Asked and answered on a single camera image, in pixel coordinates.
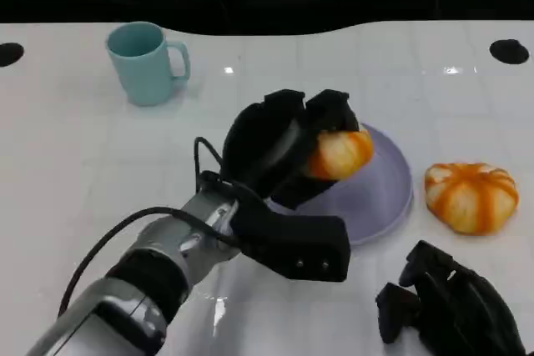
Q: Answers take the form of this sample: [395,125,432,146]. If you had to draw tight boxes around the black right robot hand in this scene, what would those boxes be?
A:
[375,240,526,356]

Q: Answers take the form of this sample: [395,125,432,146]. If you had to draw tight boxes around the short black arm cable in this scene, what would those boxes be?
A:
[193,136,226,185]

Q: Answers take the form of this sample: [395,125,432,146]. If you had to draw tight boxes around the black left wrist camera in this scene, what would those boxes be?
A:
[229,189,351,283]

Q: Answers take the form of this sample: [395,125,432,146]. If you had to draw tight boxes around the pale green mug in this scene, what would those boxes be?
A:
[104,21,192,107]

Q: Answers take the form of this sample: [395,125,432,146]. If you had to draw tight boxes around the small orange white bread roll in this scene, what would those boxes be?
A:
[305,129,375,183]

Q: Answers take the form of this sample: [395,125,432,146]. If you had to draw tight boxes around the large orange white bread roll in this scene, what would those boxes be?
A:
[424,162,520,236]

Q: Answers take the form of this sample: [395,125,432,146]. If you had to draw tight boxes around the black table grommet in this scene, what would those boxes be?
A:
[0,42,25,68]
[488,38,531,66]

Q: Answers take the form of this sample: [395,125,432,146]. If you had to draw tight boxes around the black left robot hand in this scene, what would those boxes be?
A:
[219,88,361,209]

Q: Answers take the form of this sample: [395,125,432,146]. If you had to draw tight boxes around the long black arm cable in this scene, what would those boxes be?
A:
[57,206,239,318]

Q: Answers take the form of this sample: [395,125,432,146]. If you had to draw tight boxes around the lilac plate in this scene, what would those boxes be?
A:
[265,122,415,248]

